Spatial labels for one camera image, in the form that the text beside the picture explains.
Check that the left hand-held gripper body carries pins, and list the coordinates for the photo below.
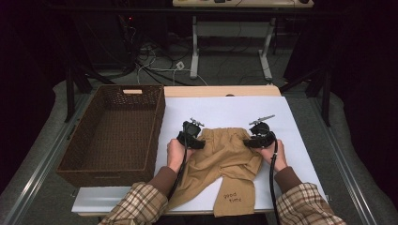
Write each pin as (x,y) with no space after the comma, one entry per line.
(191,132)

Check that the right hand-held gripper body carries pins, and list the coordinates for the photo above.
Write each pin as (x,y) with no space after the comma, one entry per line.
(263,136)

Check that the tan pants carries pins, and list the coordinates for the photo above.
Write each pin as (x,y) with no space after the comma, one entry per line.
(222,159)

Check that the brown woven basket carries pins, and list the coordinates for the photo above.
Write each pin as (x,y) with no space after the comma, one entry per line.
(115,140)

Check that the person's left hand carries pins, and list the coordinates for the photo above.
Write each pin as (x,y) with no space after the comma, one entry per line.
(175,156)

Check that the person's right hand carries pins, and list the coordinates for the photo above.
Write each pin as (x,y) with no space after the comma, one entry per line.
(277,157)

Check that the white power adapter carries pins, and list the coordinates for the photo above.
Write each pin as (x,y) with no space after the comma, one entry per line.
(180,65)

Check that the black metal stand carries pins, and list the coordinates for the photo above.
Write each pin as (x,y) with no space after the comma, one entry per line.
(327,100)
(70,93)

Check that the white-legged desk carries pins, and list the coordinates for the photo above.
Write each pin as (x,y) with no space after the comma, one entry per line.
(250,3)

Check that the black horizontal bar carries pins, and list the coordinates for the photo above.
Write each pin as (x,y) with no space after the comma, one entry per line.
(125,12)

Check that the aluminium rail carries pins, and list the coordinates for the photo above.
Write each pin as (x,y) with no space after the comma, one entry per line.
(40,168)
(344,162)

